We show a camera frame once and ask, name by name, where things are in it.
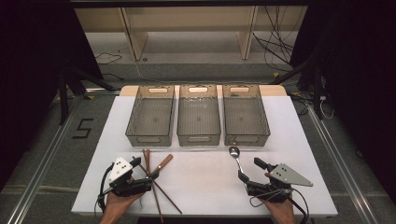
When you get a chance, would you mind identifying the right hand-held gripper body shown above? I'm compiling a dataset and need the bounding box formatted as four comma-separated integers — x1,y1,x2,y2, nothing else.
246,162,315,203

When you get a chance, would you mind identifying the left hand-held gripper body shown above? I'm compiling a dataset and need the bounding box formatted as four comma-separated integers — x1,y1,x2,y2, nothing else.
106,157,154,198

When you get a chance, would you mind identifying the wooden-handled knife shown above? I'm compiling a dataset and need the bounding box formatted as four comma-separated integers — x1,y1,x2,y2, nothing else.
148,153,175,179

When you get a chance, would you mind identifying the metal spoon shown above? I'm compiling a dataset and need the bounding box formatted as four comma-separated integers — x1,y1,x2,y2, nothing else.
228,146,248,181

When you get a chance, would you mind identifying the translucent grey plastic bin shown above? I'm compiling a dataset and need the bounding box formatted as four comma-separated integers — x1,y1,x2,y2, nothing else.
176,84,222,147
124,85,176,147
221,84,271,147

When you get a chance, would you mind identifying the person's left hand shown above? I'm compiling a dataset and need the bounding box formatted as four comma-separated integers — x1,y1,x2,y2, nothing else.
105,189,146,218

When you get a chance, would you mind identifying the person's right hand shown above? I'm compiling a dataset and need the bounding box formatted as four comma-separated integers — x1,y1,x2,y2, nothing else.
263,195,297,219

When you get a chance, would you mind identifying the light wooden table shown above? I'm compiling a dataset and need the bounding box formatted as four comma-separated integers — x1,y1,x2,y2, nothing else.
120,84,288,97

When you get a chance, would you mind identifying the black stand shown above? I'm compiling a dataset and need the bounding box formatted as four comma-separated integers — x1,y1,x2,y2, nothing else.
270,55,325,120
57,62,119,126

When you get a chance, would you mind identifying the dark curtain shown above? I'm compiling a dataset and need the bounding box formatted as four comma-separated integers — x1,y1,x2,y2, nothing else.
0,0,105,190
289,0,396,197

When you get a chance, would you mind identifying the light wooden desk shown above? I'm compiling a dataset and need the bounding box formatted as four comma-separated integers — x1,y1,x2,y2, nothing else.
74,6,309,62

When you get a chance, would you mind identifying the thin gripper cable loop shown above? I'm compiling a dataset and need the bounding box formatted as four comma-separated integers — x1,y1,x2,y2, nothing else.
248,189,283,208

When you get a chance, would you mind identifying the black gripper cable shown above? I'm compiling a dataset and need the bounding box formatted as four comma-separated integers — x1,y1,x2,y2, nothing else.
93,162,115,216
288,187,310,224

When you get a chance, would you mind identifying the metal floor rail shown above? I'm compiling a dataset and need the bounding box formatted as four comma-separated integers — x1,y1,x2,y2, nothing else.
6,96,82,224
306,105,380,224

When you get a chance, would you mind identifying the white floor cable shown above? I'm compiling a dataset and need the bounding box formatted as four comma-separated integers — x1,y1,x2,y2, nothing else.
318,96,336,121

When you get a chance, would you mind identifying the black floor cable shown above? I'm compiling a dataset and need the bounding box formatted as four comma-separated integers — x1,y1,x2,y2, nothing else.
93,51,123,65

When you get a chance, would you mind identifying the bundle of black cables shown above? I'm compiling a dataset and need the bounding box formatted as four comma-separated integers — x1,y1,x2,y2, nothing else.
251,6,301,73

